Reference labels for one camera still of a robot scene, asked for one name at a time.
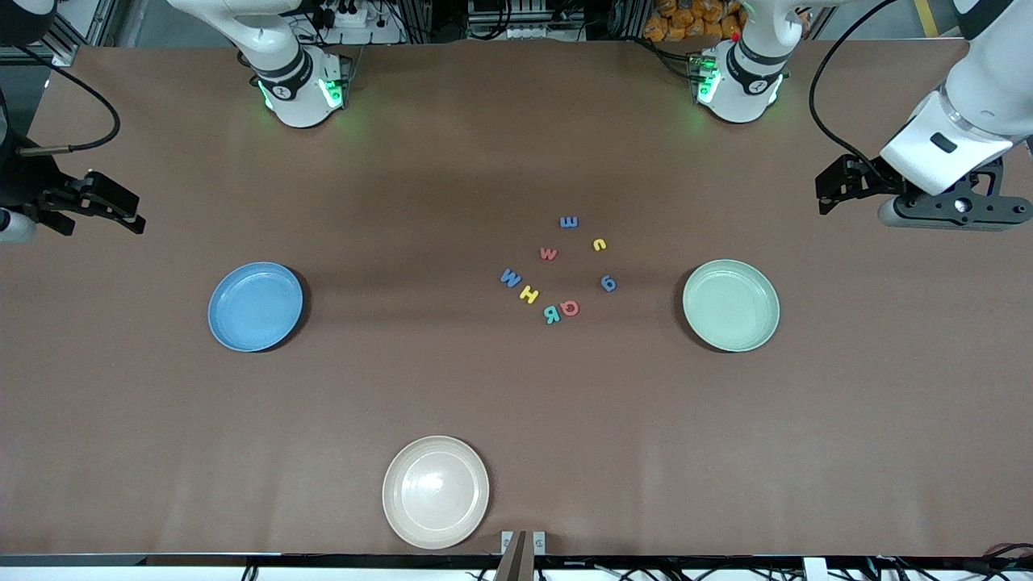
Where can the blue lowercase letter g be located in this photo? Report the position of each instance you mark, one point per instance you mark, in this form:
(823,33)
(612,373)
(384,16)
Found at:
(613,283)

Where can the green plate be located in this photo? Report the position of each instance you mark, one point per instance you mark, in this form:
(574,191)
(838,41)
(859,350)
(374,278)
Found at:
(730,305)

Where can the orange snack bag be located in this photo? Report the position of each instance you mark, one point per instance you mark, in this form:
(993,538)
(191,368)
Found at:
(674,24)

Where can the aluminium frame post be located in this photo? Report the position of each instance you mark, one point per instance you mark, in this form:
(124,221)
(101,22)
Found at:
(69,52)

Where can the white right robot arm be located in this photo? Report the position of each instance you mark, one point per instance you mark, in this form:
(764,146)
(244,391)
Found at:
(290,89)

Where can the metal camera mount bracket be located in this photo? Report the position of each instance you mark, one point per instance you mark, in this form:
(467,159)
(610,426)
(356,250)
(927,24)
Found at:
(523,557)

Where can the grey metal equipment rack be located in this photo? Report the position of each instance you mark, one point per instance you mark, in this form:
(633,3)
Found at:
(524,20)

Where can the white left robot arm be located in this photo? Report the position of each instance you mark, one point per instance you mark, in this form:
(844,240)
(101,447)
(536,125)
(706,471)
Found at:
(746,81)

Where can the blue plate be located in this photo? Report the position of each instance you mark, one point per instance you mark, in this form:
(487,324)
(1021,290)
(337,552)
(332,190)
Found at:
(254,307)

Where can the teal uppercase letter R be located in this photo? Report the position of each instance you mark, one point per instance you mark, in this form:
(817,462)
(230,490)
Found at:
(552,315)

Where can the blue uppercase letter M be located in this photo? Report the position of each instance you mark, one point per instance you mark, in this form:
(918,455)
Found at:
(510,279)

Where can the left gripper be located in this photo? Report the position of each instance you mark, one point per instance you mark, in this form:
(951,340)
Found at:
(874,177)

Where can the beige plate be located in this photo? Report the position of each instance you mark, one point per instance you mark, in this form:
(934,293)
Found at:
(436,492)

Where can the white power strip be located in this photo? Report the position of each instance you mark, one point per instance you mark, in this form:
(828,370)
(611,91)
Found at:
(371,34)

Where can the yellow uppercase letter H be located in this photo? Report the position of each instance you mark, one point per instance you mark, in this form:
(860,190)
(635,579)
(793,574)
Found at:
(529,294)

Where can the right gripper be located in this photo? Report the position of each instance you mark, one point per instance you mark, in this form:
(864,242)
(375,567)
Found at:
(29,184)

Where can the red uppercase letter Q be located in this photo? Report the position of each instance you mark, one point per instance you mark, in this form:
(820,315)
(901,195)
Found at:
(562,307)

